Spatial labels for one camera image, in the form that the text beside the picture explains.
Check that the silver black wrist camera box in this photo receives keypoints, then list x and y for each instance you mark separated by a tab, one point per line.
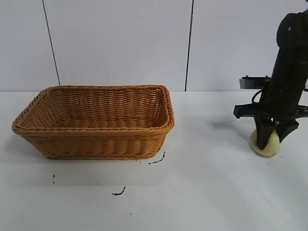
252	83

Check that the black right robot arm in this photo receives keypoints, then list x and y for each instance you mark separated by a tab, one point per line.
292	36

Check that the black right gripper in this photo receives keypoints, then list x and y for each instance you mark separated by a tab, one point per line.
281	101

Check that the brown woven wicker basket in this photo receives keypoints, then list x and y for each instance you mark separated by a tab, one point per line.
96	142

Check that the pale yellow egg yolk pastry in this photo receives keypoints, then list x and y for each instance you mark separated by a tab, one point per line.
273	146

